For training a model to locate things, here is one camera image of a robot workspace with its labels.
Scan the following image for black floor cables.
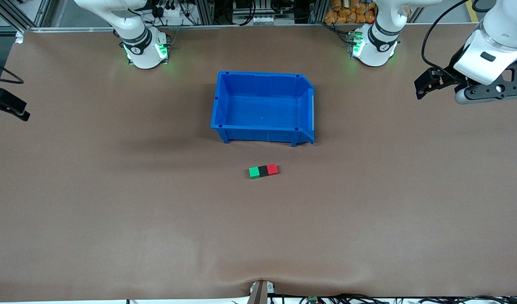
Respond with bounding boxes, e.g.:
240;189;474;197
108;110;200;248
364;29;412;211
270;293;517;304

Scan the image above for white power strip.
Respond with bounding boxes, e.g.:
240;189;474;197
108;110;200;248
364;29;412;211
151;0;188;21

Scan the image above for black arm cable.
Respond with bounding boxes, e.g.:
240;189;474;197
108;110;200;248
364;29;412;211
0;58;25;86
421;0;495;73

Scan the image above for grey metal control box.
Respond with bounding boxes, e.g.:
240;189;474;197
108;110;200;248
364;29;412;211
232;0;295;26

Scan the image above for blue plastic storage bin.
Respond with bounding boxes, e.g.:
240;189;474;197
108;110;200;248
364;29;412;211
210;70;316;147

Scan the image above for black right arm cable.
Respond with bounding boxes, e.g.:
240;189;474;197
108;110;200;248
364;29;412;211
0;58;25;86

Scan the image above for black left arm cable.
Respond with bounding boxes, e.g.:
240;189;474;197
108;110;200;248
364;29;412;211
421;0;495;73

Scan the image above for pile of orange snack bags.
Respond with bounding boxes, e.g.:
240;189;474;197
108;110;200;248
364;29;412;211
324;0;379;25

